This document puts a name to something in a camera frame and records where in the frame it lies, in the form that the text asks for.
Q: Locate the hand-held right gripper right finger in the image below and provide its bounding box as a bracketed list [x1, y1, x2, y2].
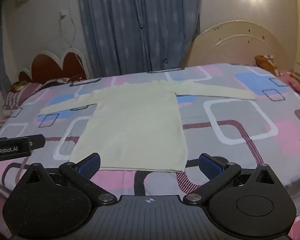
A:
[184, 153, 277, 205]

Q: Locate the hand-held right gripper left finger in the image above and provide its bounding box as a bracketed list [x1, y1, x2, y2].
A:
[24, 152, 118, 205]

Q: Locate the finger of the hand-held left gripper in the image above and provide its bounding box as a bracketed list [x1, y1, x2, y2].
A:
[27, 134, 46, 149]

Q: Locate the cream knit sweater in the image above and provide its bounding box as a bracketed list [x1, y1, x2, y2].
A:
[39, 79, 255, 173]

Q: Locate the striped floral pillow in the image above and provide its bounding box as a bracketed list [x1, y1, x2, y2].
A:
[2, 76, 88, 110]

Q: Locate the bed with patterned sheet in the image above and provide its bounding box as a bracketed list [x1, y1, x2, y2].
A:
[0, 64, 300, 240]

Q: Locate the red white scalloped headboard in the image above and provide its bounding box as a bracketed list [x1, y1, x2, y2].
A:
[17, 47, 91, 84]

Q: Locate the orange patterned pillow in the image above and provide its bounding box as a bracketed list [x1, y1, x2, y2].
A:
[255, 54, 283, 77]

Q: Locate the cream arched headboard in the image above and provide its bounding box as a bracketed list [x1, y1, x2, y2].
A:
[182, 21, 287, 68]

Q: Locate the pink pillow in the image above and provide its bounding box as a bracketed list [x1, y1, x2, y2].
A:
[282, 70, 300, 96]

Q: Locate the blue grey curtain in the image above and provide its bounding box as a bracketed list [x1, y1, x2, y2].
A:
[76, 0, 201, 77]

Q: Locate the white wall cable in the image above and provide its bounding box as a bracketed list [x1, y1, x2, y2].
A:
[58, 10, 88, 71]

